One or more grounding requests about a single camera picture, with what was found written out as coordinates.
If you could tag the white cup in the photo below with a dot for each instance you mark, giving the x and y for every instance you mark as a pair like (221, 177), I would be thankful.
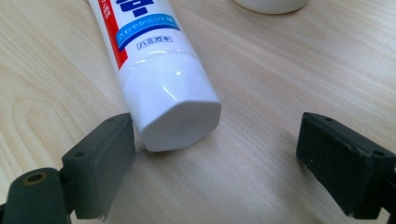
(270, 5)

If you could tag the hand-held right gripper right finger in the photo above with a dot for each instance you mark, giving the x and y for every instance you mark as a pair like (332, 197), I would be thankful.
(339, 168)

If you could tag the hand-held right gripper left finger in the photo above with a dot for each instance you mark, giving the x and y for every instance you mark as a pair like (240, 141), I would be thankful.
(96, 168)

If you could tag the white toothpaste tube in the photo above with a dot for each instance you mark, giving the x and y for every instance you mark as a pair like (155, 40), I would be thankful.
(162, 93)

